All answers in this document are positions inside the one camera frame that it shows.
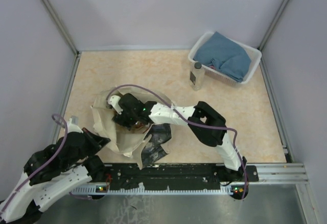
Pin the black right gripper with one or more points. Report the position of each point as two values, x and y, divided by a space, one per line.
121 119

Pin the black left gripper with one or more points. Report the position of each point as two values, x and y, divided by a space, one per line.
97 141

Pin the cream canvas tote bag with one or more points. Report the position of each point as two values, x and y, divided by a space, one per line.
143 145

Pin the clear square bottle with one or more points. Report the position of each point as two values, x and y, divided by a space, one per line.
197 73

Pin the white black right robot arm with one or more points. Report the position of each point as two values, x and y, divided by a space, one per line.
206 123

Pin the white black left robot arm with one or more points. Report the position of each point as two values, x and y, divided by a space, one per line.
53 173

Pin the blue folded towel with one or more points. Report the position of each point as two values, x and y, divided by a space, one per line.
226 56

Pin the white plastic basket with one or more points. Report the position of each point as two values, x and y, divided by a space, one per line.
254 54

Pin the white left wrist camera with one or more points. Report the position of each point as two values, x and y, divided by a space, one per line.
72 125

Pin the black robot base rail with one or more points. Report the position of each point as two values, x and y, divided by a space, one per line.
170 179

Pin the aluminium frame rail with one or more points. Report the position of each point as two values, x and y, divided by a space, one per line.
59 24

